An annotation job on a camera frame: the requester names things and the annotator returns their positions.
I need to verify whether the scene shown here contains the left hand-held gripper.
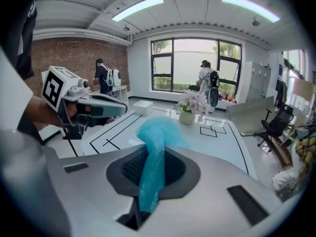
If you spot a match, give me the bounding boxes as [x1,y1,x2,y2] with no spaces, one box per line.
[40,65,128,140]

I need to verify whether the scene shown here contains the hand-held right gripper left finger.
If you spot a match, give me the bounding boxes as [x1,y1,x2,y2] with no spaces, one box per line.
[49,144,150,237]

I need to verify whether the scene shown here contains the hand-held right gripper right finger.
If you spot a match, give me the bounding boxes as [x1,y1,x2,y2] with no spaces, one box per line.
[138,145,283,237]

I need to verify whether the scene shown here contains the blue cloth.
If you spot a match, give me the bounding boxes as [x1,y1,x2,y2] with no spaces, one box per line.
[135,116,191,213]

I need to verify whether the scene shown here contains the person's left forearm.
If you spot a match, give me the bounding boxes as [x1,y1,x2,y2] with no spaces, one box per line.
[17,95,67,128]

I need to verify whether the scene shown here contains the white work table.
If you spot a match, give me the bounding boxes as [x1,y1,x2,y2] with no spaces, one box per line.
[80,105,257,181]

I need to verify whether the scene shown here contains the person's left hand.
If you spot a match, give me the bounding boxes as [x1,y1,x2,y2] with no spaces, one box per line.
[64,102,79,125]

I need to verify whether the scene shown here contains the white backpack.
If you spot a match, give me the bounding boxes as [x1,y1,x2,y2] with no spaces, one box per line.
[108,68,122,88]

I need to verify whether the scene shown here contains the white tray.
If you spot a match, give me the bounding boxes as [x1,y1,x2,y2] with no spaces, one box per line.
[133,100,154,116]

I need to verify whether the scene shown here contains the white vase with flowers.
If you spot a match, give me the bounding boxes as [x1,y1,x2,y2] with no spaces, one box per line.
[175,89,210,125]

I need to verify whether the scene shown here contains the black framed window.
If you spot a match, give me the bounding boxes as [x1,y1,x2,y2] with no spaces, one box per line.
[148,37,244,93]

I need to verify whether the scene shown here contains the grey leaning panel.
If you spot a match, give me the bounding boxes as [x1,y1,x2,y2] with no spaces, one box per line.
[227,96,275,136]

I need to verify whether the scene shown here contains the long ceiling light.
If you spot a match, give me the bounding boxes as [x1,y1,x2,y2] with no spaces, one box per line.
[221,0,281,23]
[111,0,165,22]

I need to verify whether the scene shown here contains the black backpack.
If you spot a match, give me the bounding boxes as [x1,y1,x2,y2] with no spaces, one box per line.
[206,70,220,108]

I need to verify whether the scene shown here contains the person's black top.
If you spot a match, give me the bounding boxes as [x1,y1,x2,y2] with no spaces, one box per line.
[13,0,38,80]

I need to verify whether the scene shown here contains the black office chair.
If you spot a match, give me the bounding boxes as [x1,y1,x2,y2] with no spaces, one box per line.
[254,105,294,153]

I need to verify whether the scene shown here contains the white lockers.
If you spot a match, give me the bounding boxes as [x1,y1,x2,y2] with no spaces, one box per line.
[245,60,272,103]

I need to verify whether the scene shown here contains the black cable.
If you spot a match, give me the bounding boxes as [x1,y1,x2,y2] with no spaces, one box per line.
[63,126,79,157]

